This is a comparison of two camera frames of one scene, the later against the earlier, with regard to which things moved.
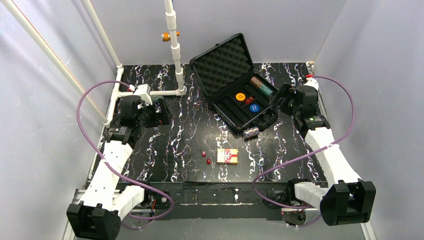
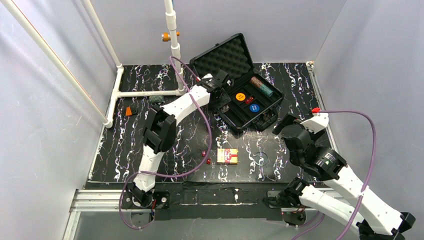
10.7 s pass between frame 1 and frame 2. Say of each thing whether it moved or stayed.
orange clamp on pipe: stayed
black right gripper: moved
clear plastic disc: stayed
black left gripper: moved
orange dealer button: stayed
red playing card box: stayed
